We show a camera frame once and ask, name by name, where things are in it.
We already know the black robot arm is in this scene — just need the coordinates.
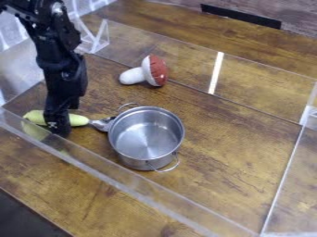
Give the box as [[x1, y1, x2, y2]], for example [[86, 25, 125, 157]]
[[0, 0, 89, 137]]

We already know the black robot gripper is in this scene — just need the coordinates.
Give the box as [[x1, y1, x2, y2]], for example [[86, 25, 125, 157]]
[[37, 31, 89, 137]]

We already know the clear acrylic triangular bracket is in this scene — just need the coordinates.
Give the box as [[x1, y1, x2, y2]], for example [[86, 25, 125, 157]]
[[74, 18, 110, 54]]

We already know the small stainless steel pot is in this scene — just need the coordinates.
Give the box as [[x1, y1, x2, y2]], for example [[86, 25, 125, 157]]
[[108, 103, 185, 173]]

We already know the red white toy mushroom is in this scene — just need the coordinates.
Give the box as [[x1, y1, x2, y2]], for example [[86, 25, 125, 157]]
[[120, 55, 169, 87]]

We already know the clear acrylic enclosure wall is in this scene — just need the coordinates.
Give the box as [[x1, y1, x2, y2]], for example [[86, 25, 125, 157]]
[[0, 0, 317, 237]]

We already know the black strip on table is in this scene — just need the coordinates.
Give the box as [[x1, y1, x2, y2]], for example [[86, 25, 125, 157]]
[[201, 4, 283, 30]]

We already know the green handled metal spoon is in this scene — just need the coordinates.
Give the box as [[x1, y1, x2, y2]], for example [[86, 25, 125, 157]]
[[25, 110, 116, 131]]

